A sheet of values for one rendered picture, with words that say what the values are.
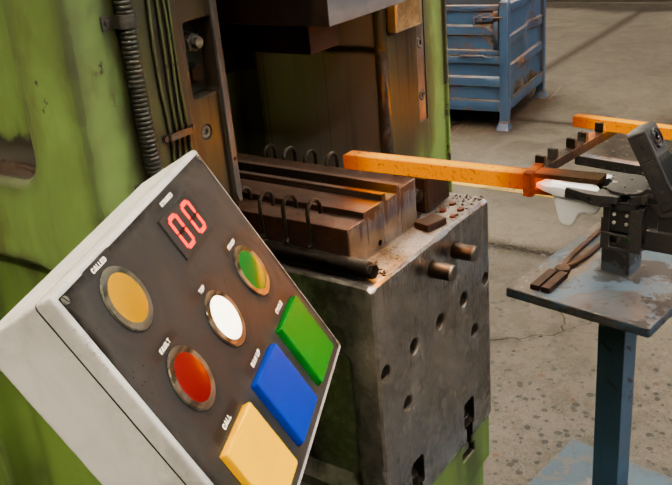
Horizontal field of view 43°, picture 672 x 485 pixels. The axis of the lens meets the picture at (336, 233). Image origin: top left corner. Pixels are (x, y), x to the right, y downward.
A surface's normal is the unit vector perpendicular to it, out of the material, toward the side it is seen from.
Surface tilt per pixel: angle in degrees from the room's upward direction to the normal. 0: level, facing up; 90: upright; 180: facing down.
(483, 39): 89
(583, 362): 0
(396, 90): 90
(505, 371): 0
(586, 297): 0
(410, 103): 90
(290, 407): 60
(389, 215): 90
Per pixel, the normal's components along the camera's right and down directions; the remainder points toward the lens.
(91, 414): -0.16, 0.40
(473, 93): -0.47, 0.38
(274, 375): 0.81, -0.47
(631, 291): -0.08, -0.91
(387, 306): 0.82, 0.16
